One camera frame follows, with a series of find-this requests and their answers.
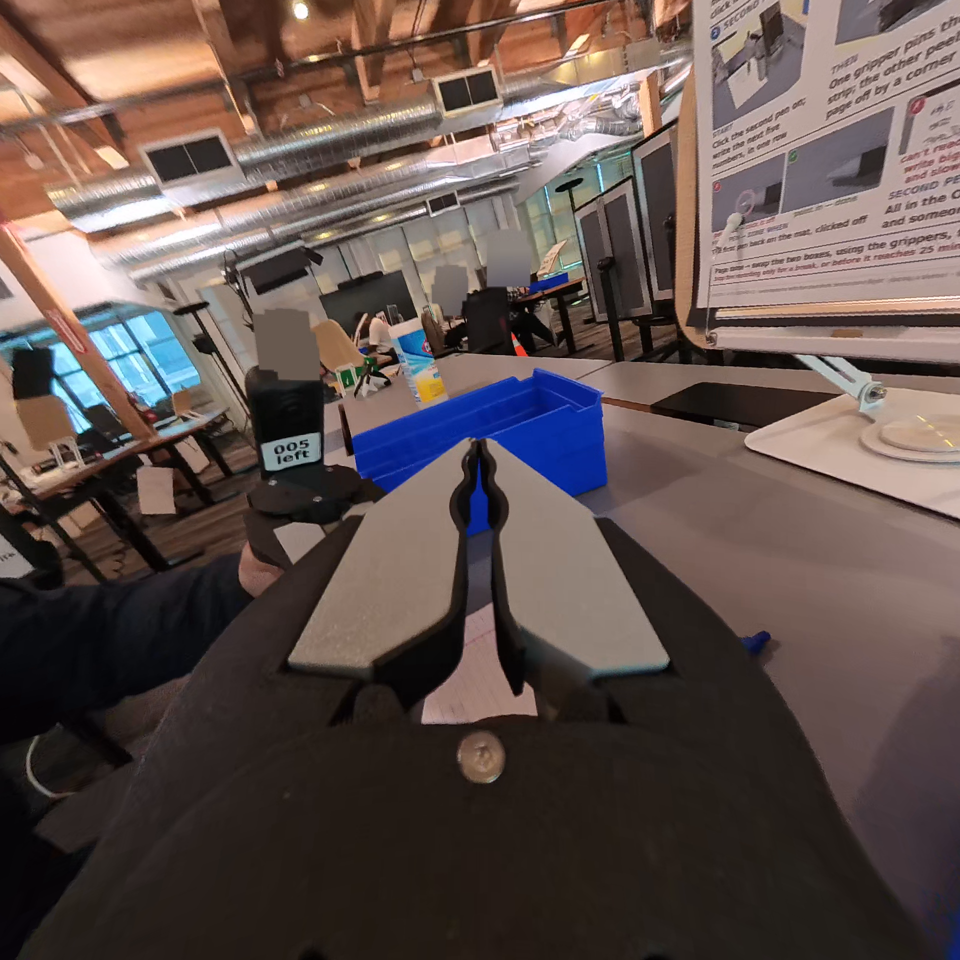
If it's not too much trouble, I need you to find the wooden pillar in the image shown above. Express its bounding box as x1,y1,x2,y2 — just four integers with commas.
0,216,160,444

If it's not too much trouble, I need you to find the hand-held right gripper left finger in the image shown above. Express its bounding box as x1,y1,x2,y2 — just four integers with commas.
287,438,481,712

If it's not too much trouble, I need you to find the printed instruction sheet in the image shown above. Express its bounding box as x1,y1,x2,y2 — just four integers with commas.
690,0,960,311

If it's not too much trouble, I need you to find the wipes canister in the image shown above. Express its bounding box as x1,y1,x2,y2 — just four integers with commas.
387,315,450,408

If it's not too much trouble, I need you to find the blue plastic bin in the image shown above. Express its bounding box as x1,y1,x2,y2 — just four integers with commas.
350,367,608,538

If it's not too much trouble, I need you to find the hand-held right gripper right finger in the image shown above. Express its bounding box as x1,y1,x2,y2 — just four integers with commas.
480,438,672,697

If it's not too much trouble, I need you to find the black flat pad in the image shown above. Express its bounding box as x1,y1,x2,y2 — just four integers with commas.
650,381,842,435

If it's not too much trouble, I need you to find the tan chair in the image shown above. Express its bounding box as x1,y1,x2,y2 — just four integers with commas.
310,319,369,378

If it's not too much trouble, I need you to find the ceiling-hung black monitor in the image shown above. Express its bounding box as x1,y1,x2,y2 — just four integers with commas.
246,246,325,295

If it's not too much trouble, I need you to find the grey room divider panel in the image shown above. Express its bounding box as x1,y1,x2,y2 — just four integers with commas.
630,120,681,303
573,178,653,363

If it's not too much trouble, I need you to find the wooden desk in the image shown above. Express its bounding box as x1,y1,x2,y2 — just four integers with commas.
513,273,587,355
21,408,235,580

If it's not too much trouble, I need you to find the large black monitor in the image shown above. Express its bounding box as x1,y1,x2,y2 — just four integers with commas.
318,270,418,325

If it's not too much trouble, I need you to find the white paper sheet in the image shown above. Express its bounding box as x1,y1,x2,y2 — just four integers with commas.
136,465,178,517

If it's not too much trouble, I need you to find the white lined notepad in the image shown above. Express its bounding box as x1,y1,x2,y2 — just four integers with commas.
420,606,543,726

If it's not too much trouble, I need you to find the white air vent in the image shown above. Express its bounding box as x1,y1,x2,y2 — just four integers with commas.
138,128,246,190
432,65,504,116

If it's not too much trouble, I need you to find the person's left forearm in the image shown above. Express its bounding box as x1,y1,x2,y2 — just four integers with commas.
0,553,254,749

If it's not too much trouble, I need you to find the person's left hand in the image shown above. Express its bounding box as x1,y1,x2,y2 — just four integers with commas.
237,543,288,599

